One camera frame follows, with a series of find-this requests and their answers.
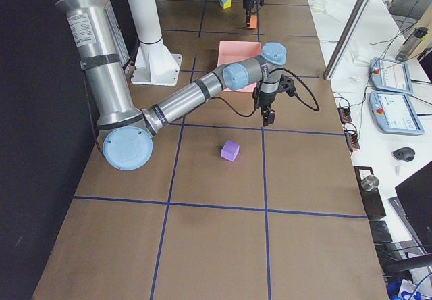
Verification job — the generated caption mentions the lower teach pendant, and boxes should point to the lower teach pendant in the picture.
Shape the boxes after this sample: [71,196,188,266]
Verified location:
[369,91,425,136]

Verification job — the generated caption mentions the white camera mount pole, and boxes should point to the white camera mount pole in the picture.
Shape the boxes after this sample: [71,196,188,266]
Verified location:
[128,0,182,86]

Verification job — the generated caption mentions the yellow foam block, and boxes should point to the yellow foam block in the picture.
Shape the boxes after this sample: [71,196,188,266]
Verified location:
[221,0,232,9]

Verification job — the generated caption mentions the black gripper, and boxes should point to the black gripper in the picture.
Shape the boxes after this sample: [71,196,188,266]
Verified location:
[252,82,279,126]
[242,0,253,26]

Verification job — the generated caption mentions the teach pendant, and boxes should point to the teach pendant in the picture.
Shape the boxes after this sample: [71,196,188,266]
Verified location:
[369,91,425,136]
[370,57,413,95]

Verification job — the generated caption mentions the purple foam block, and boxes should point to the purple foam block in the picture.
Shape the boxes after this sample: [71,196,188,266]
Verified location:
[221,140,240,162]

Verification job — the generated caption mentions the pink plastic bin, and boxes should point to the pink plastic bin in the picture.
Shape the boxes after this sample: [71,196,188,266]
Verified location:
[216,40,263,93]

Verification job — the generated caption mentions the aluminium frame post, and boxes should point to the aluminium frame post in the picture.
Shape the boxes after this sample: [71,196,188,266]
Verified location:
[323,0,371,80]

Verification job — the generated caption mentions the orange foam block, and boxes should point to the orange foam block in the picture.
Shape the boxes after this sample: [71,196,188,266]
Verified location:
[246,15,258,29]

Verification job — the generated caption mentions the black computer mouse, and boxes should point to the black computer mouse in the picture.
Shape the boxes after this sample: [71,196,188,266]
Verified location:
[392,147,416,162]

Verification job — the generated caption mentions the upper teach pendant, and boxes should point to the upper teach pendant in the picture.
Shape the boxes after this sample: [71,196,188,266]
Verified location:
[370,57,413,95]

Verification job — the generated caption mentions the clear water bottle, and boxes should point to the clear water bottle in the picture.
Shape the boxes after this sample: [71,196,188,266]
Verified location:
[395,27,428,61]

